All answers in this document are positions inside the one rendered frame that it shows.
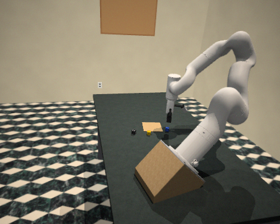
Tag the tan flat mat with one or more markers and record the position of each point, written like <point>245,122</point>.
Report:
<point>153,127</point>

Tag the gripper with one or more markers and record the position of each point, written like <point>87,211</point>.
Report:
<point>169,109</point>

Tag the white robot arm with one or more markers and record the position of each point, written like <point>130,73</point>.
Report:
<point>225,101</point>

